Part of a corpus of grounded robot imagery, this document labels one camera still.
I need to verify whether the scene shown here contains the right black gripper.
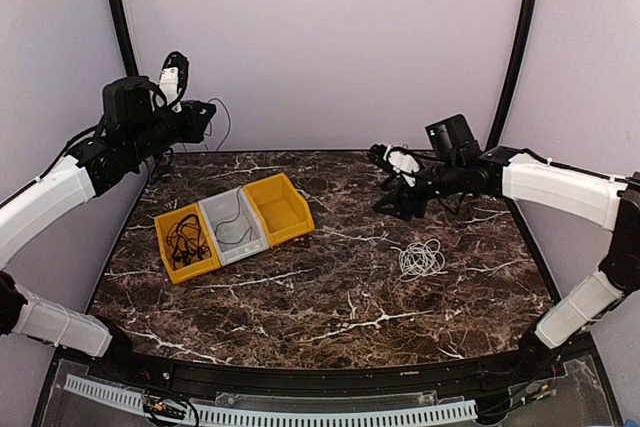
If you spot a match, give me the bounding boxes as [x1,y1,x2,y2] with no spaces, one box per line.
[372,159,463,222]

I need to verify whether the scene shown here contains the white cable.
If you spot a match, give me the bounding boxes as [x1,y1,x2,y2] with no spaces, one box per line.
[390,238,449,283]

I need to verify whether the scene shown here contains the thick black cable bundle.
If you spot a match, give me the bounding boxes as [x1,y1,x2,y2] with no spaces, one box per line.
[166,214,211,268]

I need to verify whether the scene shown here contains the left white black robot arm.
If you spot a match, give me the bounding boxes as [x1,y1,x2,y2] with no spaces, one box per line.
[1,76,216,383]

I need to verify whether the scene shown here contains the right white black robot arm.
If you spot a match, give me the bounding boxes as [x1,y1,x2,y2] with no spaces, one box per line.
[368,114,639,381]

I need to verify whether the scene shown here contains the white plastic bin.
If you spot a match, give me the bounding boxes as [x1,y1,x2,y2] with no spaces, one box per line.
[198,187,269,266]

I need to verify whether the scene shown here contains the yellow bin near back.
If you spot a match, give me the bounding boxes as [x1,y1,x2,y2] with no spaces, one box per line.
[242,173,315,247]

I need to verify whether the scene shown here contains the yellow bin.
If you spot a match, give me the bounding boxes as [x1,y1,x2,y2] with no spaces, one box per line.
[154,203,222,285]
[242,173,315,247]

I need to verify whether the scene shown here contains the yellow bin near front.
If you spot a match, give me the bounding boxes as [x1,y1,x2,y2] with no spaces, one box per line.
[154,203,222,285]

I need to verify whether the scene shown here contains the small circuit board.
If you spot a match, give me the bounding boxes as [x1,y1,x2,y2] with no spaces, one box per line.
[141,393,189,419]

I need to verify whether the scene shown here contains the left black frame post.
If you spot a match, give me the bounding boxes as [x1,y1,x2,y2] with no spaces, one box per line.
[108,0,139,76]

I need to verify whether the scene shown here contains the black frame post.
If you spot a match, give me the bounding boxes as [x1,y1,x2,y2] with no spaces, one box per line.
[108,0,139,76]
[485,0,536,150]

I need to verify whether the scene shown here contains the black front rail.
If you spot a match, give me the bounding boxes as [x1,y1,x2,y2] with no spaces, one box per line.
[59,336,596,401]

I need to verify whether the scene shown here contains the white slotted cable duct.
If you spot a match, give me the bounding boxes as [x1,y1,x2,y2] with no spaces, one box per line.
[64,374,477,427]

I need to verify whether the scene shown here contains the right black frame post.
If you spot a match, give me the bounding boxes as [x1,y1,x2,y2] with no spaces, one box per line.
[485,0,536,150]

